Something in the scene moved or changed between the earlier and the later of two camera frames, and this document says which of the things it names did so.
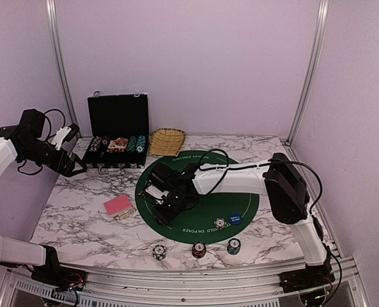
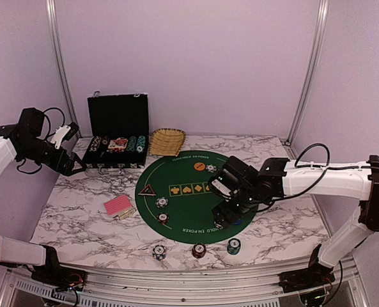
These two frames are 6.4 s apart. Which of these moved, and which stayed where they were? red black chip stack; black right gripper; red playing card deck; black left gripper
Moved: black right gripper
Stayed: black left gripper; red black chip stack; red playing card deck
